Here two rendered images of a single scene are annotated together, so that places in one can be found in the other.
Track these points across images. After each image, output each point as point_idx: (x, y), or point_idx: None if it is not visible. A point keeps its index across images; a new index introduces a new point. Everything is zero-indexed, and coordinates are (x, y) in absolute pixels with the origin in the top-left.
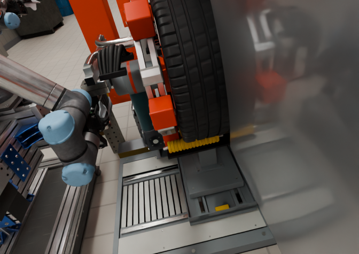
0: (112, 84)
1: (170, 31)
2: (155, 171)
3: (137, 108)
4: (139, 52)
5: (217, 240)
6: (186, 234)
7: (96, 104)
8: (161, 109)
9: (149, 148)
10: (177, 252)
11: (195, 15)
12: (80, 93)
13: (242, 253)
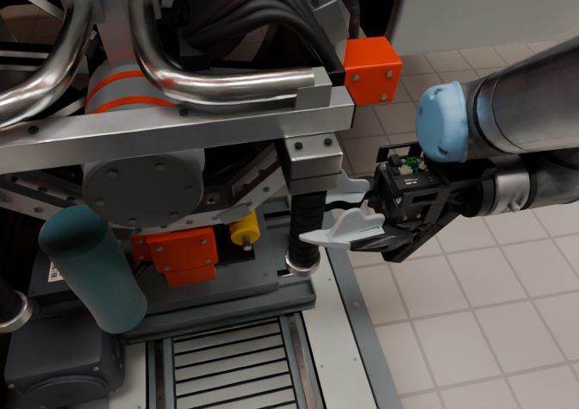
0: (21, 299)
1: None
2: (158, 405)
3: (121, 273)
4: None
5: (336, 269)
6: (327, 317)
7: (380, 147)
8: (389, 48)
9: (121, 383)
10: (361, 331)
11: None
12: (459, 83)
13: None
